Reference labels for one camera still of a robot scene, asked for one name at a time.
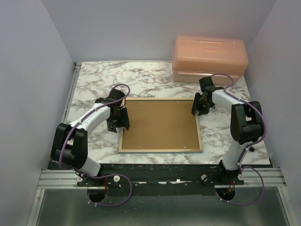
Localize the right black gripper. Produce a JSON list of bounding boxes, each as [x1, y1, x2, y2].
[[191, 93, 210, 116]]

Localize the brown fibreboard backing board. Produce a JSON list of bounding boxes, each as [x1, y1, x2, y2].
[[121, 99, 200, 150]]

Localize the orange translucent plastic box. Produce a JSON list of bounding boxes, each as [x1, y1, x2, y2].
[[172, 36, 248, 85]]

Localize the blue wooden picture frame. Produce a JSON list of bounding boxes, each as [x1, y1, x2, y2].
[[118, 97, 204, 153]]

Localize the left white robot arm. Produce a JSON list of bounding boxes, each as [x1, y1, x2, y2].
[[51, 85, 130, 186]]

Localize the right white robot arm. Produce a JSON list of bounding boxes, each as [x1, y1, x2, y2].
[[191, 75, 267, 185]]

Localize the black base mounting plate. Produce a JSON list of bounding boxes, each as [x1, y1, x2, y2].
[[47, 161, 273, 197]]

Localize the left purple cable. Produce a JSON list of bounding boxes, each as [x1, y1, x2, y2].
[[59, 84, 134, 208]]

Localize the aluminium rail frame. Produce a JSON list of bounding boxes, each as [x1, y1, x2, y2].
[[25, 61, 291, 226]]

